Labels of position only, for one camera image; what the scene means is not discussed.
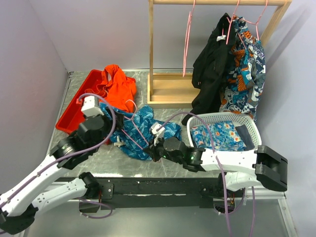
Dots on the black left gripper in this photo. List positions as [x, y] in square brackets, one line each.
[119, 120]

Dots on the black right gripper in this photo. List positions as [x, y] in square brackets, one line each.
[149, 150]

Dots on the blue leaf-print shorts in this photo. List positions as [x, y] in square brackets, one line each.
[136, 132]

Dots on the pink wire hanger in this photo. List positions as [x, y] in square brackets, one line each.
[236, 29]
[187, 38]
[258, 20]
[131, 119]

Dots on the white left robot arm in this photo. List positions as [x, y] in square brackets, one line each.
[28, 200]

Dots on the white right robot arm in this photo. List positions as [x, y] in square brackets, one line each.
[259, 167]

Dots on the blue floral shorts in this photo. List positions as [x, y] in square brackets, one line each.
[224, 134]

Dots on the black shorts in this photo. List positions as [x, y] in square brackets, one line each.
[210, 70]

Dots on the blue orange patterned shorts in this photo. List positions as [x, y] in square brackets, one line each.
[246, 77]

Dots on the red plastic bin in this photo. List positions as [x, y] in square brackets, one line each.
[72, 116]

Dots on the wooden clothes rack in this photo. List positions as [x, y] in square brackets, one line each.
[174, 90]

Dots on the white perforated basket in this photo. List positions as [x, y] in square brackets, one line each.
[237, 119]

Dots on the dark navy cloth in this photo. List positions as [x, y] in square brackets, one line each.
[245, 136]

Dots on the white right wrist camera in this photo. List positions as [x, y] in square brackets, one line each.
[157, 131]

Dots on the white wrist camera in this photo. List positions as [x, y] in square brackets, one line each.
[90, 107]
[157, 131]

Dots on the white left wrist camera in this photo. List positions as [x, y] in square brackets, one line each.
[90, 107]

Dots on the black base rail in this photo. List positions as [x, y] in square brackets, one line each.
[158, 192]

